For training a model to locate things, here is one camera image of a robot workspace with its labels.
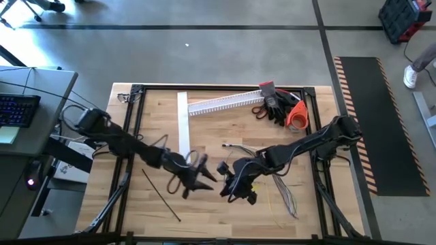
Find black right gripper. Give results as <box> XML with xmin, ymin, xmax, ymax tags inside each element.
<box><xmin>219</xmin><ymin>157</ymin><xmax>265</xmax><ymax>206</ymax></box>

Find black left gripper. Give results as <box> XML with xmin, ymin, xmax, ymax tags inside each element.
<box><xmin>161</xmin><ymin>151</ymin><xmax>218</xmax><ymax>192</ymax></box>

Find black zip tie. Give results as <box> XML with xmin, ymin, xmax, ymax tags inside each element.
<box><xmin>141</xmin><ymin>168</ymin><xmax>182</xmax><ymax>223</ymax></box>

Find multicolour wire harness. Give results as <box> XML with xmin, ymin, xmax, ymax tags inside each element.
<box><xmin>221</xmin><ymin>143</ymin><xmax>299</xmax><ymax>219</ymax></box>

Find white duct cover strip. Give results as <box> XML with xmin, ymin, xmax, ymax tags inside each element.
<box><xmin>176</xmin><ymin>91</ymin><xmax>191</xmax><ymax>161</ymax></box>

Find white slotted cable duct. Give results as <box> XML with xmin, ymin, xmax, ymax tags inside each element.
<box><xmin>187</xmin><ymin>88</ymin><xmax>266</xmax><ymax>117</ymax></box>

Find grey black work glove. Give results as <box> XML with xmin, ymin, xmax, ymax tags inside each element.
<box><xmin>275</xmin><ymin>88</ymin><xmax>302</xmax><ymax>115</ymax></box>
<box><xmin>258</xmin><ymin>80</ymin><xmax>289</xmax><ymax>127</ymax></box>

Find white box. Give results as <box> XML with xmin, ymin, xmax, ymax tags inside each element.
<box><xmin>52</xmin><ymin>141</ymin><xmax>96</xmax><ymax>184</ymax></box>

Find black floor mat striped edges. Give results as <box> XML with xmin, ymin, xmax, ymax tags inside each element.
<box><xmin>333</xmin><ymin>56</ymin><xmax>431</xmax><ymax>197</ymax></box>

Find grey desk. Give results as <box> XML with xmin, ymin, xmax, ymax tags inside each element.
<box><xmin>0</xmin><ymin>66</ymin><xmax>79</xmax><ymax>241</ymax></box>

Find black computer mouse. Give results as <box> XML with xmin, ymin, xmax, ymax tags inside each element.
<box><xmin>24</xmin><ymin>161</ymin><xmax>44</xmax><ymax>191</ymax></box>

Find black backlit keyboard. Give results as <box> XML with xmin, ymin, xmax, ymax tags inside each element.
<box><xmin>0</xmin><ymin>94</ymin><xmax>42</xmax><ymax>129</ymax></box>

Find pale green note pad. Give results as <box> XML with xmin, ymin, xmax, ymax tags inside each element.
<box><xmin>0</xmin><ymin>125</ymin><xmax>20</xmax><ymax>145</ymax></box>

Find grey metal beam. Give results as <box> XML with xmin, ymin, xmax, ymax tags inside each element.
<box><xmin>412</xmin><ymin>91</ymin><xmax>436</xmax><ymax>150</ymax></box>

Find black office chair base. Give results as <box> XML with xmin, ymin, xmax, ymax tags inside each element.
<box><xmin>0</xmin><ymin>0</ymin><xmax>66</xmax><ymax>30</ymax></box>

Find red black tool box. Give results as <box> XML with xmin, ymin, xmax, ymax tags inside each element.
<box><xmin>377</xmin><ymin>0</ymin><xmax>433</xmax><ymax>45</ymax></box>

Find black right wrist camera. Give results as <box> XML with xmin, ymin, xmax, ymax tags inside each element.
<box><xmin>217</xmin><ymin>161</ymin><xmax>232</xmax><ymax>177</ymax></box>

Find red handled scissors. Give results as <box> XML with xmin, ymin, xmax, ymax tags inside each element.
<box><xmin>251</xmin><ymin>103</ymin><xmax>270</xmax><ymax>120</ymax></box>

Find black aluminium table frame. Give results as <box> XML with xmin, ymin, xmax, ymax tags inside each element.
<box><xmin>73</xmin><ymin>83</ymin><xmax>367</xmax><ymax>245</ymax></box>

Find black desk cable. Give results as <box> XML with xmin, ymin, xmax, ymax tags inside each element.
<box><xmin>0</xmin><ymin>67</ymin><xmax>106</xmax><ymax>118</ymax></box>

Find black floor cable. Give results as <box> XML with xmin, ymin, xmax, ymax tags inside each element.
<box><xmin>403</xmin><ymin>39</ymin><xmax>436</xmax><ymax>86</ymax></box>

